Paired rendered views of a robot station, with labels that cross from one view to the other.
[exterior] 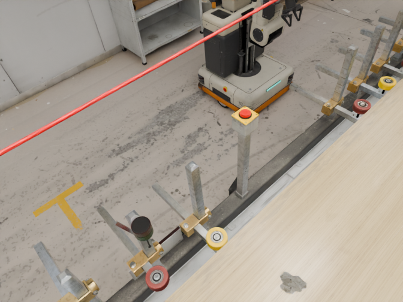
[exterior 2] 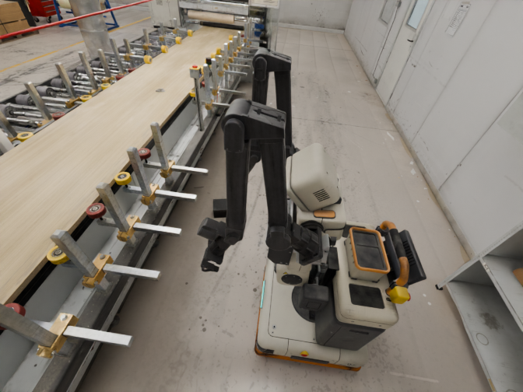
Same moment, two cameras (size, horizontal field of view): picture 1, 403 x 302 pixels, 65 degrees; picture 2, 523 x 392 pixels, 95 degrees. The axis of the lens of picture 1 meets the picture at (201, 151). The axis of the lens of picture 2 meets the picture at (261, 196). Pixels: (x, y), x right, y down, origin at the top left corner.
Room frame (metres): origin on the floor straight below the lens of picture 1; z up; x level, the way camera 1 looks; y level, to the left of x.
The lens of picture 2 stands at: (2.52, -1.25, 1.84)
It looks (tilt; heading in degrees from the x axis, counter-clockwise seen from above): 45 degrees down; 130
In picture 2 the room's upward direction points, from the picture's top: 6 degrees clockwise
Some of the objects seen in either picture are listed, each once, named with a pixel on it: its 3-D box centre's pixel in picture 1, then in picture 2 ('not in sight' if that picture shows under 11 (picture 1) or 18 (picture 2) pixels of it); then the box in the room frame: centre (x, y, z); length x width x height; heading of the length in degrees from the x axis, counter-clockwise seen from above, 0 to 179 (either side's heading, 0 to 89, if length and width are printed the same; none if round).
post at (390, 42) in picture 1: (387, 49); (121, 220); (1.57, -1.15, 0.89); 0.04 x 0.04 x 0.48; 37
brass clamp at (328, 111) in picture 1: (333, 104); (167, 169); (1.25, -0.74, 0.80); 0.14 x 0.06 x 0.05; 127
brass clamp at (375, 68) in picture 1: (380, 63); (128, 228); (1.56, -1.14, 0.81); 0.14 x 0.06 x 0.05; 127
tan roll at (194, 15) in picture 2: not in sight; (222, 18); (-1.51, 1.98, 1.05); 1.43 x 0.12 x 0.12; 37
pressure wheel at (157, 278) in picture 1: (159, 281); not in sight; (0.40, 0.20, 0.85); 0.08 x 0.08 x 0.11
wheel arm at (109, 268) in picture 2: (393, 42); (110, 269); (1.74, -1.29, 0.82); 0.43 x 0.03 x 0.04; 37
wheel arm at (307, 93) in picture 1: (322, 102); (176, 168); (1.28, -0.70, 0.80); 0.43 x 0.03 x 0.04; 37
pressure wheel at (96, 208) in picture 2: not in sight; (99, 215); (1.43, -1.21, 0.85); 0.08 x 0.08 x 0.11
